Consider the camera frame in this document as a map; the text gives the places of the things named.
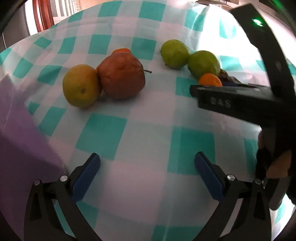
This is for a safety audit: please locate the purple cardboard box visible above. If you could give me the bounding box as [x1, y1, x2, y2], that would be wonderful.
[0, 73, 68, 224]

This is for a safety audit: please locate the green guava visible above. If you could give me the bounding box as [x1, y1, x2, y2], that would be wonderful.
[187, 50, 221, 80]
[160, 39, 190, 69]

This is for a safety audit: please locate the teal white checkered tablecloth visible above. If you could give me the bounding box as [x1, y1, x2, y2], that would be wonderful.
[0, 1, 293, 241]

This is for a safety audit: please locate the person's right hand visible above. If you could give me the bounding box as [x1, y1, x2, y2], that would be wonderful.
[258, 129, 293, 179]

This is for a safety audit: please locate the brownish red apple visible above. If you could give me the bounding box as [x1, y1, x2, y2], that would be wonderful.
[97, 52, 146, 101]

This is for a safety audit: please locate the small orange tangerine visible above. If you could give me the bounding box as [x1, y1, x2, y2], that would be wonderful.
[198, 73, 223, 87]
[111, 48, 132, 55]

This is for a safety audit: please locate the small dark brown nut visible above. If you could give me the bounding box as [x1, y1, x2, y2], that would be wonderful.
[219, 68, 243, 85]

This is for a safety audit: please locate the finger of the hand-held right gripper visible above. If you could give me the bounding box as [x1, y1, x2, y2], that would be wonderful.
[190, 83, 285, 128]

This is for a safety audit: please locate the reddish wooden chair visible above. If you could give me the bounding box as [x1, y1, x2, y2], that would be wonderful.
[32, 0, 55, 36]

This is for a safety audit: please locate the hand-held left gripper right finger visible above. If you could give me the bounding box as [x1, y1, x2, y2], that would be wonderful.
[194, 152, 271, 241]

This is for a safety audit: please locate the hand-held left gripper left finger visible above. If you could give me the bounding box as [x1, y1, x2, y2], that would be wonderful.
[24, 153, 102, 241]

